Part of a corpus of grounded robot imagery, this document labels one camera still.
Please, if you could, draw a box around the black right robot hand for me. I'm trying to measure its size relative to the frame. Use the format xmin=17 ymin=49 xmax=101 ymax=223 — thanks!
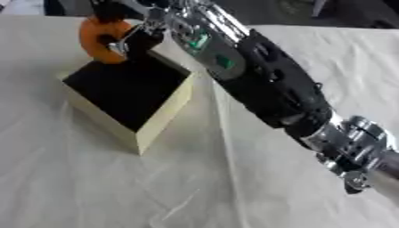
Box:
xmin=88 ymin=0 xmax=174 ymax=62

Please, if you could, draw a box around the orange round toy fruit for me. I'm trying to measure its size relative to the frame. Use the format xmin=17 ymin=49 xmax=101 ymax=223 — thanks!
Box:
xmin=77 ymin=16 xmax=134 ymax=65

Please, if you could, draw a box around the tan open cardboard box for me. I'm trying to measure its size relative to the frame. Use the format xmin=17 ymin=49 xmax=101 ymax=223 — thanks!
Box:
xmin=61 ymin=50 xmax=199 ymax=156

